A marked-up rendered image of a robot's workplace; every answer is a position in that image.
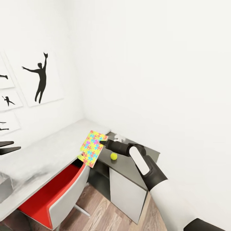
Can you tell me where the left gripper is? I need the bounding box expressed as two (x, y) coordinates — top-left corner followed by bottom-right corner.
(0, 141), (21, 155)

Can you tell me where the jigsaw puzzle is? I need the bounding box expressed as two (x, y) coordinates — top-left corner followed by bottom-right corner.
(78, 130), (108, 167)

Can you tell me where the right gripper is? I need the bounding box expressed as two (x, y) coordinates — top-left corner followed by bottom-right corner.
(99, 139), (124, 155)

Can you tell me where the tennis ball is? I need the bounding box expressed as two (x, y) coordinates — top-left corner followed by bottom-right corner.
(111, 153), (117, 160)

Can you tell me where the toy box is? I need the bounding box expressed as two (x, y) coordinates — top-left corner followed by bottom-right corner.
(0, 172), (14, 203)

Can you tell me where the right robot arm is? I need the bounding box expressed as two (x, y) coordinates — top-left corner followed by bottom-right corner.
(99, 134), (225, 231)

